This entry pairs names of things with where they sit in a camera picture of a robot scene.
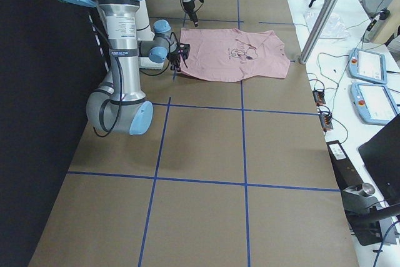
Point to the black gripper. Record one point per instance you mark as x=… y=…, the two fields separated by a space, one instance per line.
x=189 y=8
x=175 y=59

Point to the pink Snoopy t-shirt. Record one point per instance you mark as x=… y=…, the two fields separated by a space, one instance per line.
x=231 y=55

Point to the blue tape grid lines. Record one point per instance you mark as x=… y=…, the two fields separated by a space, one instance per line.
x=229 y=174

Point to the clear plastic bag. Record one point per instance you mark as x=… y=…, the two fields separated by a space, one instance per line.
x=335 y=27

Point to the upper orange circuit board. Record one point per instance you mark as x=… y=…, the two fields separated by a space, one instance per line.
x=319 y=97

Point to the orange circuit board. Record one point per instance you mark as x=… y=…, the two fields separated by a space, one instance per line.
x=319 y=97
x=325 y=120

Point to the lower orange circuit board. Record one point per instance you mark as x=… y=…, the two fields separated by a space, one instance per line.
x=325 y=120

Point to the upper teach pendant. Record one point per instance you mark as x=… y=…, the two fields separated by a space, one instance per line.
x=368 y=66

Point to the teach pendant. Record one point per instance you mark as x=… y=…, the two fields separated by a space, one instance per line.
x=368 y=66
x=373 y=103

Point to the grey chair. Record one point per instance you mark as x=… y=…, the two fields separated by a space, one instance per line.
x=372 y=7

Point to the lower teach pendant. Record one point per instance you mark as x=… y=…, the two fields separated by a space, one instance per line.
x=373 y=103

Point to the black box with label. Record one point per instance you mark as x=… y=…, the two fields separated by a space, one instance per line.
x=344 y=170

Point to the black metal camera mount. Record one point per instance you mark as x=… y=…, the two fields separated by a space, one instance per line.
x=370 y=222

